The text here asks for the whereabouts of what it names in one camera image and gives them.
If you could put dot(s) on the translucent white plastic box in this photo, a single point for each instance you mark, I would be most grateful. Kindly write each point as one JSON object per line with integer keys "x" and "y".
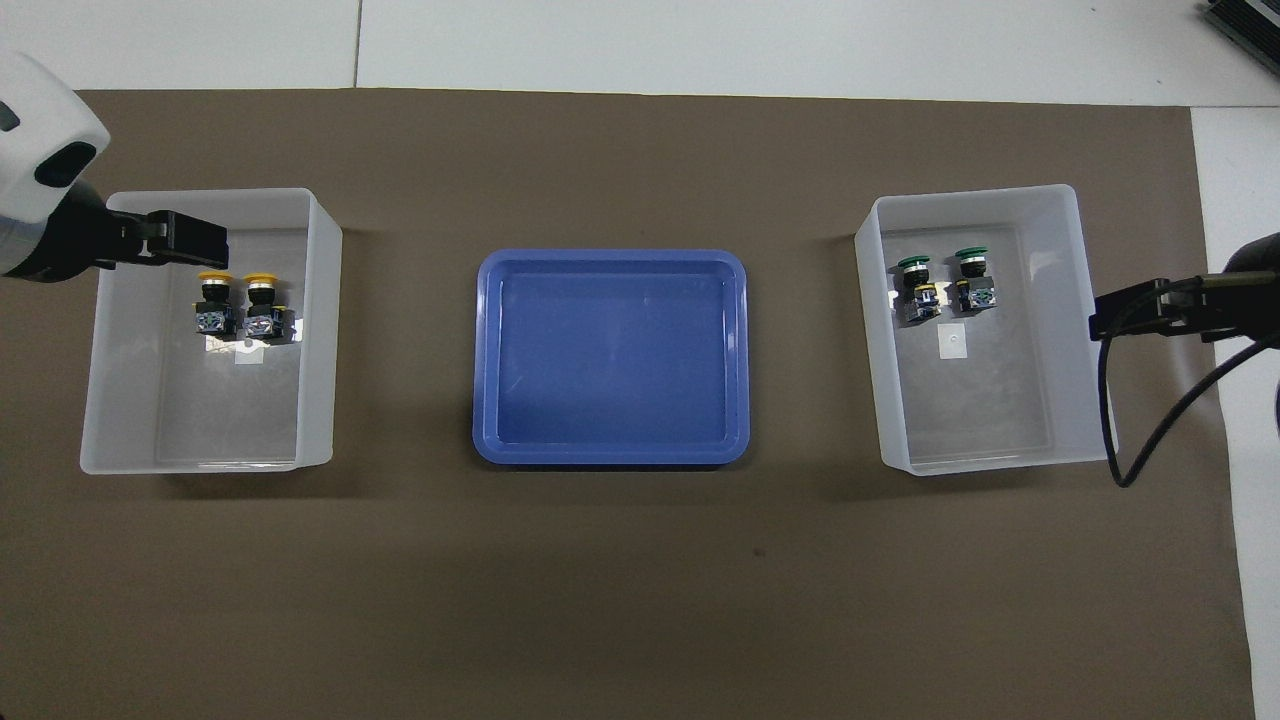
{"x": 1000, "y": 420}
{"x": 130, "y": 420}

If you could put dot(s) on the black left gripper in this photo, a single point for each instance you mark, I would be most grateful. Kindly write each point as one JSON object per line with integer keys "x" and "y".
{"x": 75, "y": 240}

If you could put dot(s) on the yellow push button switch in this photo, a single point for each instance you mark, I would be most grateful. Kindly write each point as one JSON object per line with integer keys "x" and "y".
{"x": 214, "y": 318}
{"x": 265, "y": 320}

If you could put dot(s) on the green push button switch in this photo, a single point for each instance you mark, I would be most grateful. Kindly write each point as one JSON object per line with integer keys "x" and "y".
{"x": 975, "y": 290}
{"x": 918, "y": 298}

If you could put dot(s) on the white sticker label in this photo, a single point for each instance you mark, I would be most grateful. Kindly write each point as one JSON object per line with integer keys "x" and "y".
{"x": 248, "y": 355}
{"x": 953, "y": 341}

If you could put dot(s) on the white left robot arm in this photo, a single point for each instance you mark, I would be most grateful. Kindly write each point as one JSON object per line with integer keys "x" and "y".
{"x": 30, "y": 120}

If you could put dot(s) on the brown paper table mat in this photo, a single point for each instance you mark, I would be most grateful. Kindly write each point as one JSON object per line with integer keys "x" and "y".
{"x": 640, "y": 580}

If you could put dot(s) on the black ribbed metal device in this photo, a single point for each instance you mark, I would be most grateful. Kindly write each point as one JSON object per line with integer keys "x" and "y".
{"x": 1250, "y": 22}

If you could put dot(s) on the blue plastic tray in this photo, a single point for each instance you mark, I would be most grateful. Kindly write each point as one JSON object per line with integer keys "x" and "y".
{"x": 610, "y": 360}

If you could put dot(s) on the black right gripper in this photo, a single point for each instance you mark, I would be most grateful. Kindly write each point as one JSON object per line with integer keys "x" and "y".
{"x": 1245, "y": 300}

